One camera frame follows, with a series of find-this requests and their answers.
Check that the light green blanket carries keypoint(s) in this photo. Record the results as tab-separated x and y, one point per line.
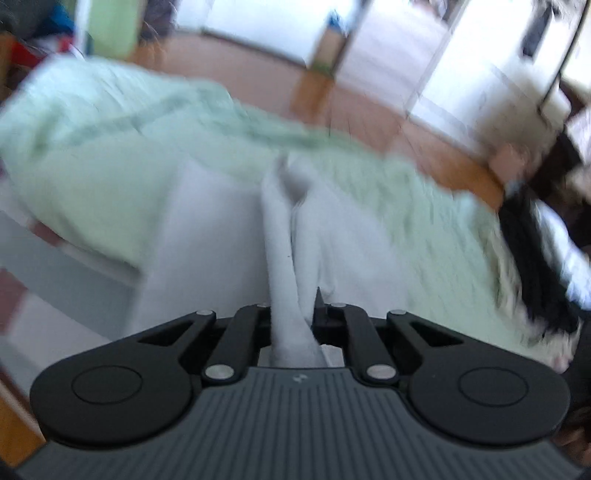
92	161

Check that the cardboard box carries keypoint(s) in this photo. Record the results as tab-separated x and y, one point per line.
328	46

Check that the white t-shirt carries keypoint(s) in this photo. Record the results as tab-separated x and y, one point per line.
286	258

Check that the light green board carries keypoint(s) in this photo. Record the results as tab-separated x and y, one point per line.
115	27

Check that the pale pink object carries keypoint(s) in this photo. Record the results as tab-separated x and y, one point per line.
508	161

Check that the black folded garment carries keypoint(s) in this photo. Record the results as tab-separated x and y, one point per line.
531	258

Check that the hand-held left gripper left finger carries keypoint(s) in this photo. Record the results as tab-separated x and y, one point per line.
251	318

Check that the dark wooden shelf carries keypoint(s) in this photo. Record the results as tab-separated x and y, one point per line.
561	154

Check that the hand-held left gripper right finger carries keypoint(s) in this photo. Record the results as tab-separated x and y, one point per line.
355	327

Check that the light grey folded garment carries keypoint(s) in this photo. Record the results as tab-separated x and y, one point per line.
568	258

